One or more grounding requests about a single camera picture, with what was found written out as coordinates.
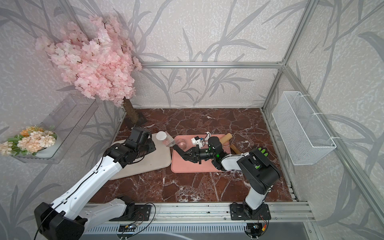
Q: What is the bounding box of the wooden dough roller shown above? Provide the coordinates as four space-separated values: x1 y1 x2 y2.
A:
220 133 241 154

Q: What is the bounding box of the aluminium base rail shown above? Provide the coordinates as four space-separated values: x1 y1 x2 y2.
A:
62 201 316 225

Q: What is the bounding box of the metal ring cutter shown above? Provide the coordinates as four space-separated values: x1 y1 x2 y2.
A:
176 139 188 151

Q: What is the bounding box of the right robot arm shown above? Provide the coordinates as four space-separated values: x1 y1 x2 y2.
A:
173 134 282 221

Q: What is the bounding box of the white dough piece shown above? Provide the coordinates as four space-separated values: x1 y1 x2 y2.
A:
156 131 168 141

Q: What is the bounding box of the beige rectangular tray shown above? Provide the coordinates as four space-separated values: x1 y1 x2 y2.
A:
110 133 172 180

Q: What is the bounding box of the clear acrylic wall shelf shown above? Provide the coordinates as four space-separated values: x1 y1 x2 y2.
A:
15 94 99 164

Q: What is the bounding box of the white wire mesh basket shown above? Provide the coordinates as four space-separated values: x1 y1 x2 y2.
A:
272 91 337 166

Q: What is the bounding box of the pink cherry blossom tree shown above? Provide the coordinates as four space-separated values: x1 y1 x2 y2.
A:
36 16 144 127

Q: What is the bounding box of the pink rectangular tray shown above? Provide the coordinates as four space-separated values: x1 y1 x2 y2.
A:
171 135 231 173

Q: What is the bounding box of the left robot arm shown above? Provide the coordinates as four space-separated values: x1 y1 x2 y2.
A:
34 128 156 240

